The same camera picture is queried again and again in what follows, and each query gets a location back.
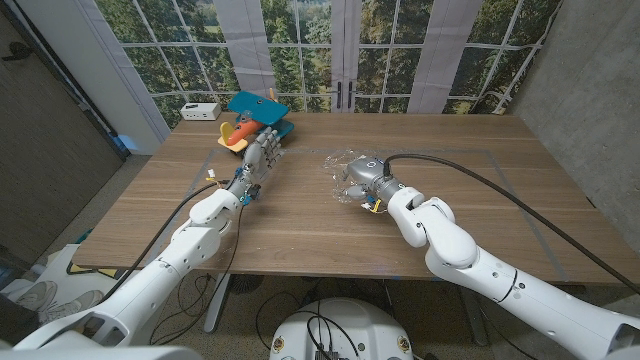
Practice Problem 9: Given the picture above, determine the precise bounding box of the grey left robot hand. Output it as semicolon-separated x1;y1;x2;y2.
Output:
229;126;286;205

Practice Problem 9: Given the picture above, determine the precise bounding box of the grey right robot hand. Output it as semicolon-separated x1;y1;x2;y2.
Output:
341;155;406;202

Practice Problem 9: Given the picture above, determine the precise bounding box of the clear plastic wrap sheet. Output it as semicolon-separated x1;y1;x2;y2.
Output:
323;148;382;206

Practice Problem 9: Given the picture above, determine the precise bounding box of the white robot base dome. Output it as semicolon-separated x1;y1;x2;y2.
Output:
268;297;415;360

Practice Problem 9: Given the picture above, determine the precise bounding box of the white power strip box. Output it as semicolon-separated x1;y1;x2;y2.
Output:
179;102;223;122

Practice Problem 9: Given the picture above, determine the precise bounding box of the printed window forest backdrop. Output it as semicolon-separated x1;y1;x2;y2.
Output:
93;0;564;130

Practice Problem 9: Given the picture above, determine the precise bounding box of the grey metal table leg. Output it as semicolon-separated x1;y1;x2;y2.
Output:
203;272;232;334
458;287;491;348

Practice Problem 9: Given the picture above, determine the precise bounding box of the white floor sheet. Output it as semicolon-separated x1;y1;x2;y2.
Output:
0;243;137;322

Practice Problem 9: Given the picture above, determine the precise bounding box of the grey sneaker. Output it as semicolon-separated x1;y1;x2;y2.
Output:
47;288;105;322
18;279;59;312

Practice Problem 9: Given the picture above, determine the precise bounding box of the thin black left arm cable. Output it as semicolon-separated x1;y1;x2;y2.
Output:
149;202;246;347

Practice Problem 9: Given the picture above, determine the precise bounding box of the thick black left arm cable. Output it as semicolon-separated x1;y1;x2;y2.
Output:
97;179;232;301

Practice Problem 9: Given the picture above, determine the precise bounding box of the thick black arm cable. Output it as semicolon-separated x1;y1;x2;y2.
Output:
97;179;232;301
381;152;640;297

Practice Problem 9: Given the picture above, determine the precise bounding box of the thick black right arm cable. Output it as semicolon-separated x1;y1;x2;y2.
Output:
381;152;640;297

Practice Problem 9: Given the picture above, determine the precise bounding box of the black door handle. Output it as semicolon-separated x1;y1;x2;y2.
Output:
1;41;34;63

